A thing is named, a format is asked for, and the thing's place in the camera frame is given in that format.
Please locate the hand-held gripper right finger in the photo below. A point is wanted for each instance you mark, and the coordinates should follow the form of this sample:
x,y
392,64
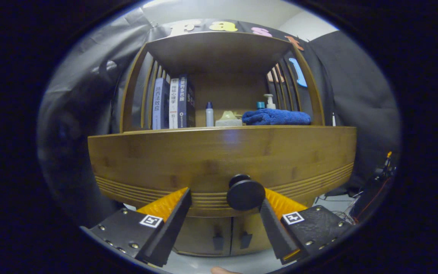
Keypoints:
x,y
274,228

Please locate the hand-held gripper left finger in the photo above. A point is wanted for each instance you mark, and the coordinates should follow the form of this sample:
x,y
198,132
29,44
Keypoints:
x,y
173,224

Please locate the pale green scrub brush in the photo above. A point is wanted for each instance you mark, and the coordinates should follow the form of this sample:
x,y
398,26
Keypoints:
x,y
227,120

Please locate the wooden cabinet door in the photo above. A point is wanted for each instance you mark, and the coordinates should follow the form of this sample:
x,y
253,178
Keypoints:
x,y
200,236
257,222

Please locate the wooden countertop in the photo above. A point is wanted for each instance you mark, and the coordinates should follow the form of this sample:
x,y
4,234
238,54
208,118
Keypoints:
x,y
203,127

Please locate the wooden cabinet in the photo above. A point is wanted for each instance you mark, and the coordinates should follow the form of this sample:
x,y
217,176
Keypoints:
x,y
226,91

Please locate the blue folded towel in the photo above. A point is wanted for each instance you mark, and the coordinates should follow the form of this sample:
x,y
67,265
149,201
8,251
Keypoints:
x,y
276,117

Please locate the white bottle with blue cap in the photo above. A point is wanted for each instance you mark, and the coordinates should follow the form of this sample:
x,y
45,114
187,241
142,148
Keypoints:
x,y
209,116

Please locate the white spine book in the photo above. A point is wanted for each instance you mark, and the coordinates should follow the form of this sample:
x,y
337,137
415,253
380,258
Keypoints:
x,y
173,104

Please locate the light blue book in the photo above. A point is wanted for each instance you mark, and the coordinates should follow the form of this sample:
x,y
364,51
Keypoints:
x,y
159,104

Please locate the dark navy book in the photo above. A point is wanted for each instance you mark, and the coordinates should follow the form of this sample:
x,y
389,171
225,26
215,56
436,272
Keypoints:
x,y
186,102

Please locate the teal bottle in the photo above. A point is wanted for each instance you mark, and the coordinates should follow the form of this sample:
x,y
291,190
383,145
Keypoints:
x,y
260,105

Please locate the black device with orange tip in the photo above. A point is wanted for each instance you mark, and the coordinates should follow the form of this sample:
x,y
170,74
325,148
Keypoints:
x,y
382,169

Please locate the white pump bottle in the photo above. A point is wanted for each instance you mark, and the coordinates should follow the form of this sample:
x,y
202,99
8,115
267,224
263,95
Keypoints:
x,y
270,103

